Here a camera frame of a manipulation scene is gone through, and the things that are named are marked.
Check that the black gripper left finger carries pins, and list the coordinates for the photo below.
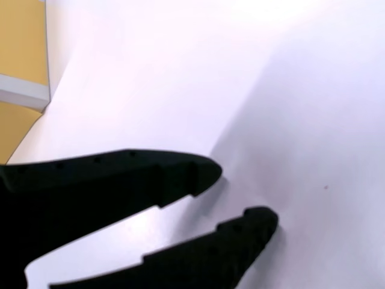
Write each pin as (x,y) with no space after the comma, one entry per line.
(90,186)

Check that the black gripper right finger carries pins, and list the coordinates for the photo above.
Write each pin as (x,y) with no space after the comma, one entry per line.
(210,253)

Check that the yellow cardboard box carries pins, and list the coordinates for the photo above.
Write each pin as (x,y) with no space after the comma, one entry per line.
(21,36)

